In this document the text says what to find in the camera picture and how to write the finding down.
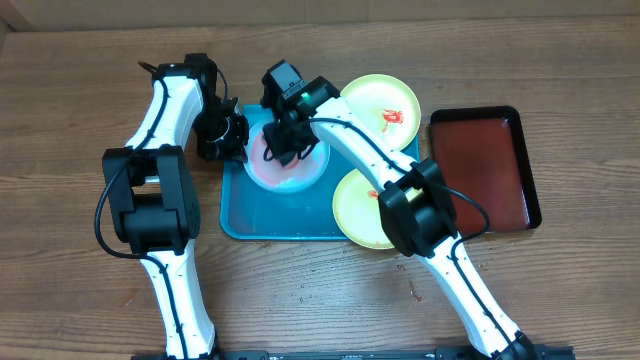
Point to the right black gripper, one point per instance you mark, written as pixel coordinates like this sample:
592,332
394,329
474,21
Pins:
276,133

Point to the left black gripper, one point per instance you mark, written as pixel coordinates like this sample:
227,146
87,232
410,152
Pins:
233,150

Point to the light blue plate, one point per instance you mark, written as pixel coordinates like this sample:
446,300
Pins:
272,177

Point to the yellow-green plate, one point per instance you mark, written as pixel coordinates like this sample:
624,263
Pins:
386,106
356,212

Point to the dark sponge with red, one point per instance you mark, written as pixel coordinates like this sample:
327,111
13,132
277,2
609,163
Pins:
292,164

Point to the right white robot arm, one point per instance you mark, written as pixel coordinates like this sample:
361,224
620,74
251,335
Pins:
416,210

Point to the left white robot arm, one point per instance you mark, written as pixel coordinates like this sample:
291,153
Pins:
153,202

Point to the teal plastic tray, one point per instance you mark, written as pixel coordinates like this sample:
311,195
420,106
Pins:
249,212

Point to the dark red black-rimmed tray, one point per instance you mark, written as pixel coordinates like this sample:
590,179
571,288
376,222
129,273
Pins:
482,153

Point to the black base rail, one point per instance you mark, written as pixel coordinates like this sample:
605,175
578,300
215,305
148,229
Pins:
543,352

